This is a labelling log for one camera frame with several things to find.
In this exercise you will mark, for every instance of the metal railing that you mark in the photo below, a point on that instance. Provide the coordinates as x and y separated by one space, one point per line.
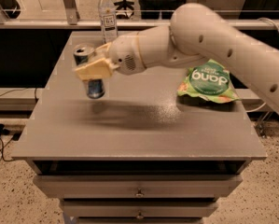
85 13

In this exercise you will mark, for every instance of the black office chair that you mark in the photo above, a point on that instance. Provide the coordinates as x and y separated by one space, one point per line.
124 9

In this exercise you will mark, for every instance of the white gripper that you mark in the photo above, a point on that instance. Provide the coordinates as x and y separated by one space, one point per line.
125 54

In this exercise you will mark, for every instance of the grey drawer cabinet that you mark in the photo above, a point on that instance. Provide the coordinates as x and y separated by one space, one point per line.
139 128

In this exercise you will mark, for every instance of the upper cabinet drawer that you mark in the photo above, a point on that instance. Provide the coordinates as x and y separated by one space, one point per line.
128 187

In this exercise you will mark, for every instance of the clear water bottle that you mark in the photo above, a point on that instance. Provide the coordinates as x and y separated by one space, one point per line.
108 20

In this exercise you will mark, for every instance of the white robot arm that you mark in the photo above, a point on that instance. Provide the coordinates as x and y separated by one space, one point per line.
194 35

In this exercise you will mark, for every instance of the green chip bag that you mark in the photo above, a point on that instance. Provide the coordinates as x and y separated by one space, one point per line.
210 81

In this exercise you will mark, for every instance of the red bull can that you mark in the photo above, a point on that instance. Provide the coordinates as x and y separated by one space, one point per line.
93 85

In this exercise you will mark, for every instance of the lower cabinet drawer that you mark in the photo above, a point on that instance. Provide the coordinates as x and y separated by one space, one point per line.
138 208

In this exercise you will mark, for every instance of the cabinet drawer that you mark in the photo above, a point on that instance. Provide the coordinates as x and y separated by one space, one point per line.
138 208
128 187

